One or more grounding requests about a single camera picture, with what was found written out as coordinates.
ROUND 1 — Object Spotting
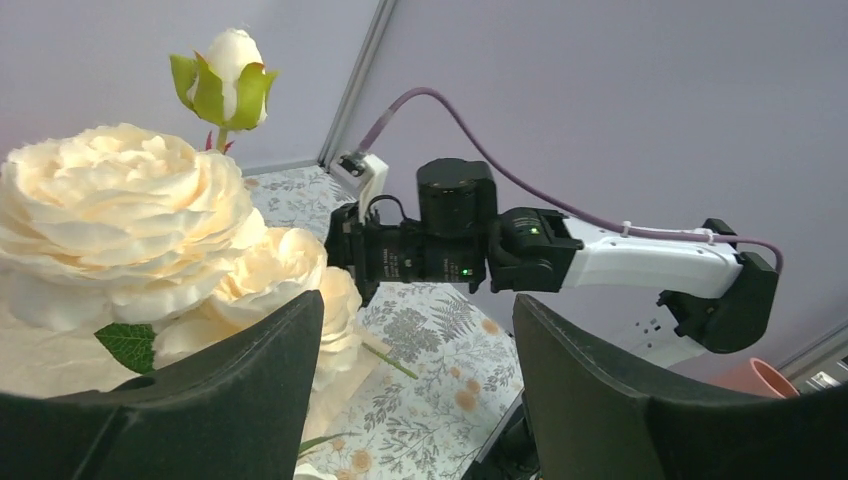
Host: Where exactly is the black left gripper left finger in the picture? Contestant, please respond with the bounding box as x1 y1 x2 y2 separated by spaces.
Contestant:
1 291 323 479

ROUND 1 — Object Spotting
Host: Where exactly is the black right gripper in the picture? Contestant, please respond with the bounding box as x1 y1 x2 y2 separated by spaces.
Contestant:
324 158 498 303

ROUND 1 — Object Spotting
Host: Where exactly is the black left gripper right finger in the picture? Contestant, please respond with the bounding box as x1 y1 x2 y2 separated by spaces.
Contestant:
513 294 847 480

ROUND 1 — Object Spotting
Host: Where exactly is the cream white rose stem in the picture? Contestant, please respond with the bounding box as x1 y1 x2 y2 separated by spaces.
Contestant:
0 27 420 480

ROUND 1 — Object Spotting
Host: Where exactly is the beige kraft wrapping paper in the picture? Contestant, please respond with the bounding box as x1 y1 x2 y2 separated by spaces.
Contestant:
1 311 390 441

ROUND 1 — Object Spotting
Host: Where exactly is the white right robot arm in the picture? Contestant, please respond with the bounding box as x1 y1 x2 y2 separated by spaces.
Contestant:
325 153 779 367

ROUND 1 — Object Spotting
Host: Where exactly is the floral patterned table mat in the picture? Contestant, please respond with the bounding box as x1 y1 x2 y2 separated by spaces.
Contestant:
241 164 525 480

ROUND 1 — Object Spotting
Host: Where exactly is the terracotta pot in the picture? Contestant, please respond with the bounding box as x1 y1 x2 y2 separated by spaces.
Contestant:
708 358 799 398

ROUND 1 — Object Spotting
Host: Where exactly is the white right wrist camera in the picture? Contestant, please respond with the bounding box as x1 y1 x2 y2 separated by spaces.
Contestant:
329 151 389 224

